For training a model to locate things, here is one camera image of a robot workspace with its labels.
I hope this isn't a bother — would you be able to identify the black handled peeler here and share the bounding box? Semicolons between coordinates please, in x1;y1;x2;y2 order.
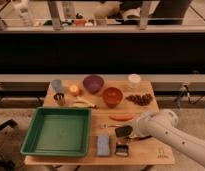
124;136;152;144

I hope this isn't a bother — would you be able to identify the wooden table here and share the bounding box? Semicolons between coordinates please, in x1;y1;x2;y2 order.
25;80;175;166

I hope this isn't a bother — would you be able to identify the green plastic tray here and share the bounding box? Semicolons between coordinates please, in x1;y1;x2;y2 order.
21;107;91;157

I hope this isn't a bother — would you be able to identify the banana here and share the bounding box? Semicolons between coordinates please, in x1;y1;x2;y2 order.
72;100;97;109

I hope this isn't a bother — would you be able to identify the orange fruit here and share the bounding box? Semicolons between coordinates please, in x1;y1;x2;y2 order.
69;85;80;96

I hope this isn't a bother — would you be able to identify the orange bowl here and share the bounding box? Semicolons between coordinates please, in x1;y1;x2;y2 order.
102;87;123;108

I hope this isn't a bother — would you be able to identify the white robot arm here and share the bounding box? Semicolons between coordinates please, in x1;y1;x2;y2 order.
131;109;205;167

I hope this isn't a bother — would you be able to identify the blue cup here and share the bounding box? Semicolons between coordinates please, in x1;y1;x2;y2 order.
51;79;63;93

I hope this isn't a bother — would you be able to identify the metal cup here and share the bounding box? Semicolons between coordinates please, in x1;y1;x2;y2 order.
53;93;65;106

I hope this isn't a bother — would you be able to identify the white cup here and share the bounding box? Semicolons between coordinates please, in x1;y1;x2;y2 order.
128;74;141;90

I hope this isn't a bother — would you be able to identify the purple bowl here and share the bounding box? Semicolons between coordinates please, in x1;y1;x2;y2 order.
83;75;104;94

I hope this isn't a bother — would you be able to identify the black eraser block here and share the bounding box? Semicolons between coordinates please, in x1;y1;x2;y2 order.
115;125;132;137

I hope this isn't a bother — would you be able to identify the blue sponge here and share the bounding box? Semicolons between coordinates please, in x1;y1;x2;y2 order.
97;134;110;157

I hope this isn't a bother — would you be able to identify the orange carrot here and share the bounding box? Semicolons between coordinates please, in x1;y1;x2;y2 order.
109;115;133;121

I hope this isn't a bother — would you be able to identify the metal fork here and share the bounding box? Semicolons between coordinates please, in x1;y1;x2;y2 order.
100;124;120;129

